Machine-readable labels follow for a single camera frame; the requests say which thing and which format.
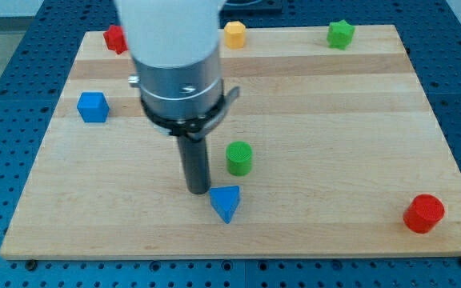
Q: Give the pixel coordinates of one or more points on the green star block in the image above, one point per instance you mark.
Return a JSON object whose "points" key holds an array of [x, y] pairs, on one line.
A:
{"points": [[340, 34]]}

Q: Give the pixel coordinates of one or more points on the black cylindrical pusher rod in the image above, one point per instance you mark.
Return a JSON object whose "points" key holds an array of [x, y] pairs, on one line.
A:
{"points": [[195, 164]]}

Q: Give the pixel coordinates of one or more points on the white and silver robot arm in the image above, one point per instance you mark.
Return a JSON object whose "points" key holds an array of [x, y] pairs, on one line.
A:
{"points": [[175, 49]]}

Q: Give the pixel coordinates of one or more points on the red star block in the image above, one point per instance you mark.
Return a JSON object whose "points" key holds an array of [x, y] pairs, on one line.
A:
{"points": [[115, 39]]}

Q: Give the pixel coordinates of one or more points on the blue triangle block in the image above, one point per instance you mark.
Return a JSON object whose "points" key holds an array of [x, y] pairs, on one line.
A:
{"points": [[225, 201]]}

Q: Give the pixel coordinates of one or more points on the yellow hexagon block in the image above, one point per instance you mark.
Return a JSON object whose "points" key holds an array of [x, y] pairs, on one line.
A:
{"points": [[234, 35]]}

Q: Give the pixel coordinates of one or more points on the wooden board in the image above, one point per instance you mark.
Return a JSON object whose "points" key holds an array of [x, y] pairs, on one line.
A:
{"points": [[342, 140]]}

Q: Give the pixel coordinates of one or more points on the blue cube block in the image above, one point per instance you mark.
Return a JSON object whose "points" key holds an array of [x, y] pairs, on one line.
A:
{"points": [[93, 107]]}

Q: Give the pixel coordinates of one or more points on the red cylinder block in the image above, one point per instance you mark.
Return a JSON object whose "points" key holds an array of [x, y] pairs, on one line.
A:
{"points": [[424, 213]]}

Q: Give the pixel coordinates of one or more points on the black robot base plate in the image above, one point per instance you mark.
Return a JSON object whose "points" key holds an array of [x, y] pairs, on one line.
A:
{"points": [[252, 6]]}

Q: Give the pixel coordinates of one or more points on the green cylinder block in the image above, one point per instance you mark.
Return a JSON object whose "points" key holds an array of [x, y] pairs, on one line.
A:
{"points": [[239, 156]]}

